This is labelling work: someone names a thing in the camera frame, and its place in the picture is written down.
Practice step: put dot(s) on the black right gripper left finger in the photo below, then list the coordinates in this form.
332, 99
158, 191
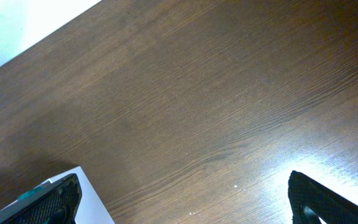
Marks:
56, 203

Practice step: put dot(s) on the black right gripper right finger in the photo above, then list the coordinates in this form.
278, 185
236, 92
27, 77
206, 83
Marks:
312, 202

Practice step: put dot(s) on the white open cardboard box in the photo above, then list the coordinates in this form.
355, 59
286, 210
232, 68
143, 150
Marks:
91, 210

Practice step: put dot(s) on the teal mouthwash bottle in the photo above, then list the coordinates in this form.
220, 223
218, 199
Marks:
29, 193

